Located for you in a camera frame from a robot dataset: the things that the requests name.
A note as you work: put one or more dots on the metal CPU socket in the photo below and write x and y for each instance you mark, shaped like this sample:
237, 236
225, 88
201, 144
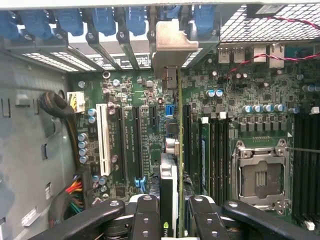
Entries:
260, 175

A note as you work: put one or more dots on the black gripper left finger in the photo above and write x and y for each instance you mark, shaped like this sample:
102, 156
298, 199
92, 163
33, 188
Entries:
146, 222

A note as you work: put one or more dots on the white power connector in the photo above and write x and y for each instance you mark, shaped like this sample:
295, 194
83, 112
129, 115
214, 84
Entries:
78, 100

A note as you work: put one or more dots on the white expansion slot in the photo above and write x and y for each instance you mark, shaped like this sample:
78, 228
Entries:
103, 140

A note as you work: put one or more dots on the long black expansion slot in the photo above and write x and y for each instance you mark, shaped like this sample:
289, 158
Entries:
137, 145
187, 140
122, 145

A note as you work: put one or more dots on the black open PC case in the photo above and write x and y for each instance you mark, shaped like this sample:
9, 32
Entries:
262, 27

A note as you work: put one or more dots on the short black expansion slot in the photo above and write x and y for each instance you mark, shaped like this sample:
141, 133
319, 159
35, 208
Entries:
153, 116

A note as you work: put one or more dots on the green motherboard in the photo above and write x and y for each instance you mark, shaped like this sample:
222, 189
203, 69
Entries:
225, 82

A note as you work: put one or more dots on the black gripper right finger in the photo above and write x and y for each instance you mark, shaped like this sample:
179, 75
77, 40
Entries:
208, 223

